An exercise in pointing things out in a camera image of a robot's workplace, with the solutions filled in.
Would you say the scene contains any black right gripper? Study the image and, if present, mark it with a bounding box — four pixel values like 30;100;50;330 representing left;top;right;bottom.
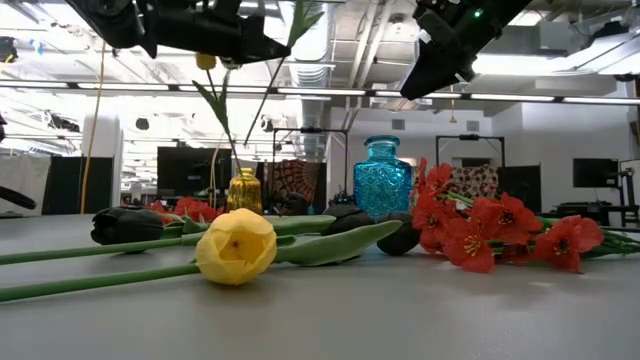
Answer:
400;0;489;100

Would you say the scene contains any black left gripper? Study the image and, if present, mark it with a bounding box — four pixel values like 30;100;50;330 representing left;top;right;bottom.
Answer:
127;0;292;65

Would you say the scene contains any red artificial flower bunch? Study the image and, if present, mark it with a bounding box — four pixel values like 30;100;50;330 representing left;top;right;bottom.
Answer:
144;195;227;225
415;157;455;201
410;189;640;275

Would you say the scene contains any blue glass vase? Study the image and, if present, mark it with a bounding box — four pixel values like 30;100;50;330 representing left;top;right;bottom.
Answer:
353;134;414;221

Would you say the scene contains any amber glass vase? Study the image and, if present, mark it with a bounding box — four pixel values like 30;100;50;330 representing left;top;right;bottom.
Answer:
225;167;264;216

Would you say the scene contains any ceiling light strip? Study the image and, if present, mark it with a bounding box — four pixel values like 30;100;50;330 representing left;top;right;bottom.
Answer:
0;79;640;106

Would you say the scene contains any floral patterned cloth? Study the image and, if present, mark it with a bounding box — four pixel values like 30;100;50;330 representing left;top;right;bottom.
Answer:
449;164;500;199

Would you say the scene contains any red patterned tapestry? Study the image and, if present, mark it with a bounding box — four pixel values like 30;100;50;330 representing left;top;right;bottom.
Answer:
264;159;327;211

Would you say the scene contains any black monitor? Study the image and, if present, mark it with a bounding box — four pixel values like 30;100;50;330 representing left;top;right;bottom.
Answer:
572;158;620;189
157;145;234;199

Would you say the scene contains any black desk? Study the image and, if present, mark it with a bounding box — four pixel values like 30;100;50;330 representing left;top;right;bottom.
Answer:
554;201;640;226

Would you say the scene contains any black partition panel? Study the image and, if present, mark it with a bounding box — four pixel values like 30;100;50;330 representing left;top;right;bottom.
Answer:
43;157;114;216

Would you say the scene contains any silver ventilation duct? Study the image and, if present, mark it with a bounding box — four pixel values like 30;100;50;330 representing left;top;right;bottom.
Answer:
287;49;334;161

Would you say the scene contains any black metal station frame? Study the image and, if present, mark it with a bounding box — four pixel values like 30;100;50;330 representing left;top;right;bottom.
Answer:
272;127;350;201
434;133;506;169

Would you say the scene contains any yellow hanging cable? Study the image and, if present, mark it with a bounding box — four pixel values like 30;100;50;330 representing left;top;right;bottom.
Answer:
79;39;109;216

